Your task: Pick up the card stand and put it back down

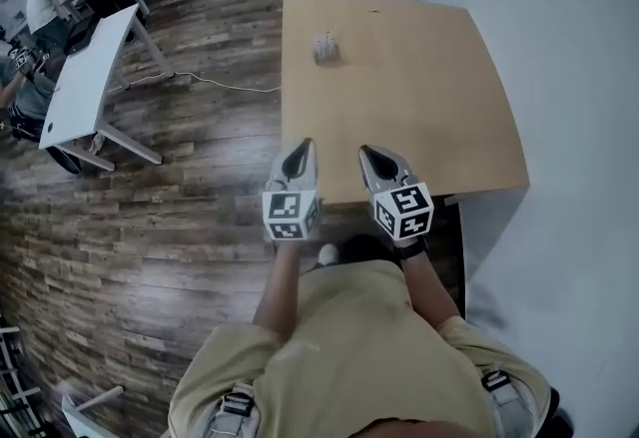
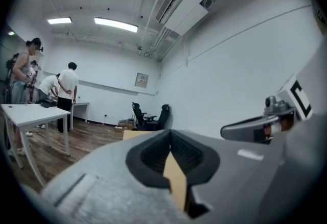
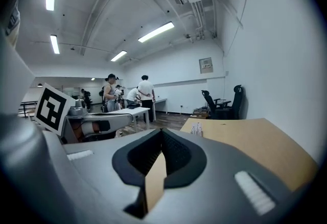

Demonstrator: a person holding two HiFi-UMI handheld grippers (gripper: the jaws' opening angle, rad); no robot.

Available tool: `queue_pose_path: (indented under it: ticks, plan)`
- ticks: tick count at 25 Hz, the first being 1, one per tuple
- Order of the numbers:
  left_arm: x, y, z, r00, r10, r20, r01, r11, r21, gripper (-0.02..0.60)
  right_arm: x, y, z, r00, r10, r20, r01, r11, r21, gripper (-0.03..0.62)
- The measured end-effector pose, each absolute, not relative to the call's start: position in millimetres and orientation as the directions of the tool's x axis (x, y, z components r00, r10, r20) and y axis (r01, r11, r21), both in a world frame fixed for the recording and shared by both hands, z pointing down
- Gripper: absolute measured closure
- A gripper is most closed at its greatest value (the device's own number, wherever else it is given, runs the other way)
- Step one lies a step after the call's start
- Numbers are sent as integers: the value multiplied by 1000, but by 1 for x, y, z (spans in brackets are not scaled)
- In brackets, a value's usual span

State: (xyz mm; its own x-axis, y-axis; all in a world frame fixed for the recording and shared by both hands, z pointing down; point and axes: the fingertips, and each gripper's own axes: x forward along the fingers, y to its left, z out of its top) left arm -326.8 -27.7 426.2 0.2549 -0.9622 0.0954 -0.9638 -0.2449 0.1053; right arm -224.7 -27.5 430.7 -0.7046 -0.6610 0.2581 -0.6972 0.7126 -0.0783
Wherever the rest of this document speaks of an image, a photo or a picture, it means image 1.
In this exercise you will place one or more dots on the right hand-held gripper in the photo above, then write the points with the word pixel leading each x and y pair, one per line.
pixel 404 214

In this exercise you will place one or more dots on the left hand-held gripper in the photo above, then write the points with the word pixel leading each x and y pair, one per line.
pixel 284 206

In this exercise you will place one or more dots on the person's left forearm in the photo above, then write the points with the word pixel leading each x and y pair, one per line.
pixel 279 286

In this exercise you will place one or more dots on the person's right forearm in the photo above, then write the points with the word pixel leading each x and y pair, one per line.
pixel 424 286

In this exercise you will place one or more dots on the light wooden table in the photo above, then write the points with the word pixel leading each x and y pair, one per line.
pixel 409 102

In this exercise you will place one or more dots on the person's dark trousers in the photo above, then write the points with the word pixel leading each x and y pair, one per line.
pixel 367 249

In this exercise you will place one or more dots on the black wristband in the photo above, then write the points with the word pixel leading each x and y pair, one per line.
pixel 412 250

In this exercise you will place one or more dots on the person's white shoe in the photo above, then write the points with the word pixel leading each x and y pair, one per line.
pixel 328 255

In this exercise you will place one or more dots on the person's beige t-shirt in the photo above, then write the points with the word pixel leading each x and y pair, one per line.
pixel 359 351

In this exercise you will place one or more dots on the light slipper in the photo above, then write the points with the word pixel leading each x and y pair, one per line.
pixel 97 142

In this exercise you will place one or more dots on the curved white desk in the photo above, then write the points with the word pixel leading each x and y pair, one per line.
pixel 80 82

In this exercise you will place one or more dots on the small white desk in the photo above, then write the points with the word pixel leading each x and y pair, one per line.
pixel 80 418

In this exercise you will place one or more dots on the metal rack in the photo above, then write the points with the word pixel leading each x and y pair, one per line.
pixel 15 391

